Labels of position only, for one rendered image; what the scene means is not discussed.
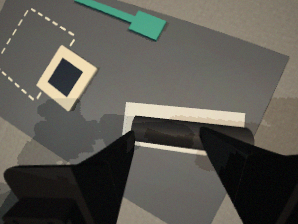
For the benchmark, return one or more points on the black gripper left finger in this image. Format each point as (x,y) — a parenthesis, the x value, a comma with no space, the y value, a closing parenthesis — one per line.
(96,184)

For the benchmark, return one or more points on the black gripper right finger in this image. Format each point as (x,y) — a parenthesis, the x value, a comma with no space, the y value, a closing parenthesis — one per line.
(262,184)

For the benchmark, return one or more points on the cream square tile with black centre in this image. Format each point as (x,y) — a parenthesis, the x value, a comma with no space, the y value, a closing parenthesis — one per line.
(66,77)

